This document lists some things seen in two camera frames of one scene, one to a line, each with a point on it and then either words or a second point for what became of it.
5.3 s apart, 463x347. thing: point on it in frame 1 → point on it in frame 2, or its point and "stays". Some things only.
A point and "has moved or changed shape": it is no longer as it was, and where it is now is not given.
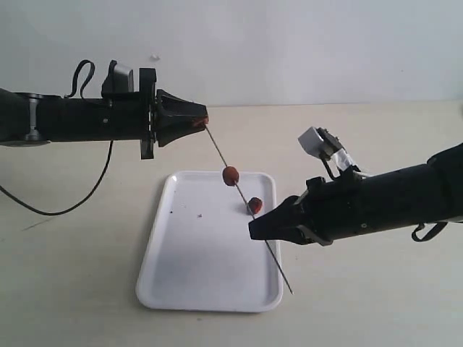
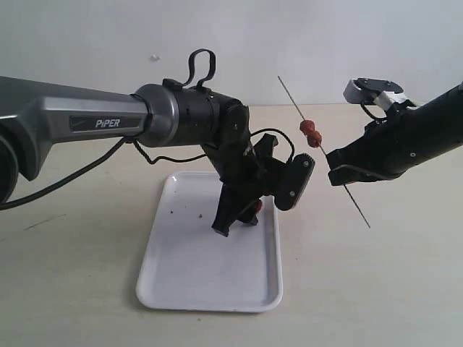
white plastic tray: (200, 256) stays
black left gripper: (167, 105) → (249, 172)
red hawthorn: (230, 176) has moved or changed shape
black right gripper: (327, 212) → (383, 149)
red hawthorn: (201, 122) has moved or changed shape
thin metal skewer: (245, 204) → (325, 154)
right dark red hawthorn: (255, 205) stays
